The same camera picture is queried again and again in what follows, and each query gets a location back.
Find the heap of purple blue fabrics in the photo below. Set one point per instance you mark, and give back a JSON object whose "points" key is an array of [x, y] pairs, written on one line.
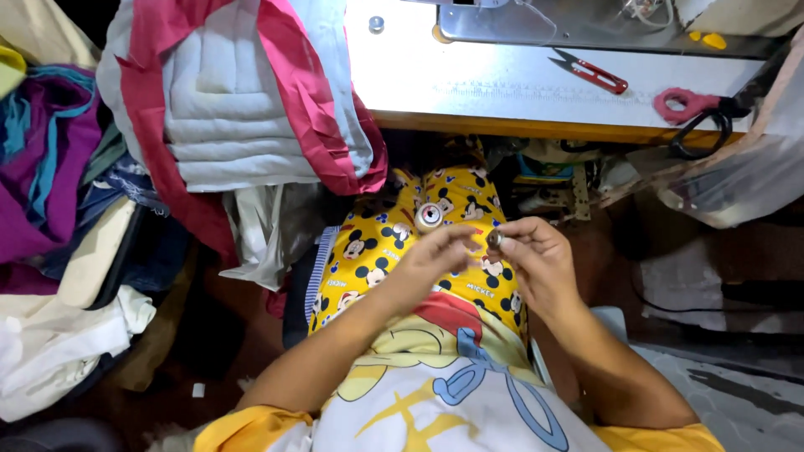
{"points": [[50, 157]]}

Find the person's left hand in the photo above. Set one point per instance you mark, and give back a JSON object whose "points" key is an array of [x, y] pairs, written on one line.
{"points": [[427, 263]]}

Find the white yellow cartoon shirt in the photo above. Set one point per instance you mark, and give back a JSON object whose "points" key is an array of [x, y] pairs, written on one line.
{"points": [[439, 402]]}

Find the person's left fingers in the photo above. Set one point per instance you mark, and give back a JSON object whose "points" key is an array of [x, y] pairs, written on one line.
{"points": [[457, 245]]}

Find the yellow plastic piece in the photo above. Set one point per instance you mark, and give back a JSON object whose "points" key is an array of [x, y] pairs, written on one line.
{"points": [[713, 41]]}

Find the metal bracket under table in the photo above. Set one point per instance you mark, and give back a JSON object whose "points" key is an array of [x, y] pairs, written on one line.
{"points": [[579, 191]]}

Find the grey metal sewing machine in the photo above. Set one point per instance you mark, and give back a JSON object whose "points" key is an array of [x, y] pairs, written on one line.
{"points": [[597, 25]]}

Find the dark blue denim fabric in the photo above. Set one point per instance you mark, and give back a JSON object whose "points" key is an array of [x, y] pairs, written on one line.
{"points": [[151, 245]]}

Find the small metal bobbin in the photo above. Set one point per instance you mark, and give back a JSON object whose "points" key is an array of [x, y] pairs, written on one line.
{"points": [[493, 238]]}

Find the person's right hand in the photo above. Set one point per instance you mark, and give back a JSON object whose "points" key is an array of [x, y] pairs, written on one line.
{"points": [[546, 270]]}

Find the small white paper scrap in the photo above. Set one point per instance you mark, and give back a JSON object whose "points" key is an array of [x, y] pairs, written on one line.
{"points": [[198, 390]]}

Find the white quilted pink-edged fabric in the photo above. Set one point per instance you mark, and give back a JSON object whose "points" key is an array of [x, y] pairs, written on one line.
{"points": [[232, 100]]}

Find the round metal bobbin case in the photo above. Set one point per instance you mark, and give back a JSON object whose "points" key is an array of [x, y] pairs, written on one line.
{"points": [[429, 216]]}

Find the heap of white cream cloths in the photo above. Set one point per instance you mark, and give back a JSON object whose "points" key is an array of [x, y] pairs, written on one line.
{"points": [[56, 345]]}

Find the silver bobbin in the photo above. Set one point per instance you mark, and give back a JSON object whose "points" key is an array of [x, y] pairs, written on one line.
{"points": [[376, 24]]}

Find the white plastic bag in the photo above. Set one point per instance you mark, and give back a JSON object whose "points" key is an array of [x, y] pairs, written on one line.
{"points": [[261, 235]]}

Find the clear plastic bag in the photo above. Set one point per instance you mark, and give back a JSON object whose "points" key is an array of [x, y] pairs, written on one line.
{"points": [[728, 169]]}

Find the yellow cartoon print shorts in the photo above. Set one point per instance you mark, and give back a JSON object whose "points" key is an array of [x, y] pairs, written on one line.
{"points": [[377, 251]]}

